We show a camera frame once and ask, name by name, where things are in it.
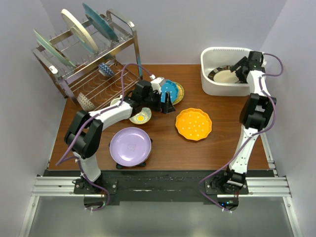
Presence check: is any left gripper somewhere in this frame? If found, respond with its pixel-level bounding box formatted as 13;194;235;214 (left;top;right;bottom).
142;89;175;114

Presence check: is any blue polka dot plate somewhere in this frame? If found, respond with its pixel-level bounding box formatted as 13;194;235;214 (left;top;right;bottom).
160;79;179;103

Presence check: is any black striped cream plate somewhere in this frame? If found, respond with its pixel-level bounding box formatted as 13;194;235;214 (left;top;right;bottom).
208;65;240;84

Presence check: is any orange polka dot plate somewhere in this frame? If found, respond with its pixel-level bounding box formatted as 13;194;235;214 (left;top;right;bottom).
175;108;212;141

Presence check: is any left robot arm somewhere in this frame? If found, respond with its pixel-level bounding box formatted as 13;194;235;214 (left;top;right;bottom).
60;78;177;194

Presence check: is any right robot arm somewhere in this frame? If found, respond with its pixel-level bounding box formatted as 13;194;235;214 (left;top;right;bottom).
220;51;277;194

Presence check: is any white plastic bin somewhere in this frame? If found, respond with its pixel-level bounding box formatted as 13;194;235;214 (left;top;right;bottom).
200;47;251;96

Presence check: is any yellow patterned plate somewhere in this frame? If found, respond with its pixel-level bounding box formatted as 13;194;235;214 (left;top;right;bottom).
173;82;185;105

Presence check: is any small daisy bowl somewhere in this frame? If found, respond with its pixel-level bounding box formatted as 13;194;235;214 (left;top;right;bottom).
129;107;152;125

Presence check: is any white cup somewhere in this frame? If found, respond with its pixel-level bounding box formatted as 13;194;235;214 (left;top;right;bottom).
110;98;122;106

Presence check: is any purple plate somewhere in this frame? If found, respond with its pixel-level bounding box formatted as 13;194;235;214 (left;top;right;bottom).
109;127;152;167

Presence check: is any blue zigzag bowl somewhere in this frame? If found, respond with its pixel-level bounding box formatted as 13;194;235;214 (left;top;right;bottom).
98;63;114;77

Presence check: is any grey patterned cup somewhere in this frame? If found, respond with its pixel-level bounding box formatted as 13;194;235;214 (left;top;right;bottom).
77;92;96;112

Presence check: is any metal dish rack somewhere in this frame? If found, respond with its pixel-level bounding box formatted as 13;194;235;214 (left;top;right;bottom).
32;4;143;110

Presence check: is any teal plate in rack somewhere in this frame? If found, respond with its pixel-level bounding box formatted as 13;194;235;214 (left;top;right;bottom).
82;3;119;42

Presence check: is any cream plate in rack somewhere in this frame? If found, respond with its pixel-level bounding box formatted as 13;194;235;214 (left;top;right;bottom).
61;9;99;55

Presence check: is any green plate in rack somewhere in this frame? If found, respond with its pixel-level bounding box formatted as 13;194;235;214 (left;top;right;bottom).
33;29;76;68

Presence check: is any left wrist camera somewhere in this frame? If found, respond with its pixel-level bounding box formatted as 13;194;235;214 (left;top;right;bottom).
149;75;165;94

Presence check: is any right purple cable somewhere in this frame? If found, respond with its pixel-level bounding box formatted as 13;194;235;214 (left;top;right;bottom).
198;53;284;212

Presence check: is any purple cable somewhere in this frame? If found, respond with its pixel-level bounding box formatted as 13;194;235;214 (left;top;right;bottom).
198;53;284;212
55;63;155;211

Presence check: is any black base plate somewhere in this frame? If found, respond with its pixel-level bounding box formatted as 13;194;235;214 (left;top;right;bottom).
41;170;274;207

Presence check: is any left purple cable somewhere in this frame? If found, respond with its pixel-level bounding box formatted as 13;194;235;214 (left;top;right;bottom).
55;63;155;211

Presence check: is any aluminium rail frame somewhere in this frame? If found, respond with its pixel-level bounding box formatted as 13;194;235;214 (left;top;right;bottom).
18;91;303;237

